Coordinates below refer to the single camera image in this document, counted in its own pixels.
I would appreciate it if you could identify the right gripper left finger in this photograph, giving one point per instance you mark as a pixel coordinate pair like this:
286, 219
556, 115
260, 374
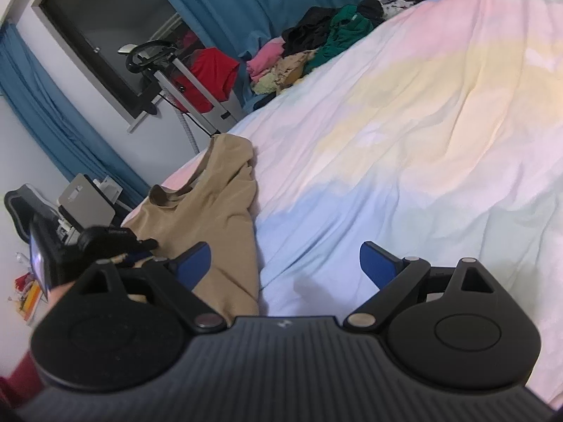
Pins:
173, 282

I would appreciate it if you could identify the silver tripod with phone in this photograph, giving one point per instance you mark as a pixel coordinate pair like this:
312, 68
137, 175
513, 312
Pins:
198, 85

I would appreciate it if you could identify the beige garment in pile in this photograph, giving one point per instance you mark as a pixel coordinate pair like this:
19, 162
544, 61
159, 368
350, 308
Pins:
290, 69

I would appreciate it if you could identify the pink garment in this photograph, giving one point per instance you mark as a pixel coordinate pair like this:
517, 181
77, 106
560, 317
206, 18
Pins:
265, 59

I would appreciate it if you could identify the green garment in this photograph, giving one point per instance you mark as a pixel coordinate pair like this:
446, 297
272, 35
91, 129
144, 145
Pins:
346, 28

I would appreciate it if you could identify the black garment pile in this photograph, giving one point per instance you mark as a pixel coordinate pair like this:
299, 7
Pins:
310, 32

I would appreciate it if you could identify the red garment on tripod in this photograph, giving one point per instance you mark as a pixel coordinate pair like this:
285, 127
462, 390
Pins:
215, 70

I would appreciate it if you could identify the dark window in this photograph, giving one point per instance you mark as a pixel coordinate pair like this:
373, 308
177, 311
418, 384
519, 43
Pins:
96, 30

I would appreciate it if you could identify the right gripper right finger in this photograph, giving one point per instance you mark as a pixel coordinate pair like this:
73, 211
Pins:
397, 280

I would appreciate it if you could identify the blue curtain left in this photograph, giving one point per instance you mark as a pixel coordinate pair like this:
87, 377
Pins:
67, 138

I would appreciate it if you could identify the black and beige chair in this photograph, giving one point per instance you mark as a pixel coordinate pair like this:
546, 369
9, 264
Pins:
87, 202

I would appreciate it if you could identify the wavy vanity mirror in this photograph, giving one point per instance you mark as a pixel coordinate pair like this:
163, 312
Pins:
23, 205

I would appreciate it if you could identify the tan hoodie with white print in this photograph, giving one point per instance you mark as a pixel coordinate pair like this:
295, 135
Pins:
213, 206

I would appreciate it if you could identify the pastel rainbow bed cover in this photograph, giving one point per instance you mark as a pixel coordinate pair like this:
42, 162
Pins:
438, 135

